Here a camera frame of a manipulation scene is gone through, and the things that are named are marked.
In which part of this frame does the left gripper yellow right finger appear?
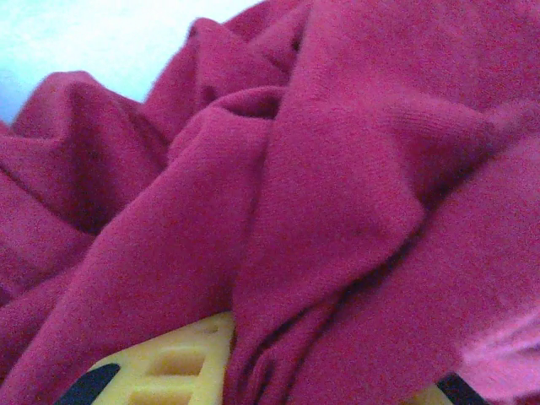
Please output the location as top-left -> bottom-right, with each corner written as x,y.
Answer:
411,372 -> 487,405

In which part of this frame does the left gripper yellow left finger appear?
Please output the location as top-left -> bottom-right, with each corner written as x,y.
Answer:
54,311 -> 235,405

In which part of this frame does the red t-shirt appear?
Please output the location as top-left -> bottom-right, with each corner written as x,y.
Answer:
0,0 -> 540,405

